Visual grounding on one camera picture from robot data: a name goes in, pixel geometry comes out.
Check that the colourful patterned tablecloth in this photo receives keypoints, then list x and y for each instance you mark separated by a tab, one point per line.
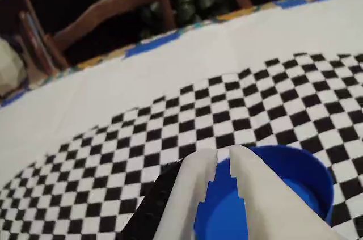
238	13

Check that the blue round plastic box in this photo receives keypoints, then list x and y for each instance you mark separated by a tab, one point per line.
306	172

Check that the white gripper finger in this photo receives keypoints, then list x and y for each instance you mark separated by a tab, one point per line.
269	203

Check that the white paper sheet with checkerboard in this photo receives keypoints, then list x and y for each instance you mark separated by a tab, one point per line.
85	95

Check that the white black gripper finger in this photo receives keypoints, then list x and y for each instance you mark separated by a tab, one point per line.
178	194

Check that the white crumpled bag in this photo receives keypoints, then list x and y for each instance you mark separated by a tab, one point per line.
10	67

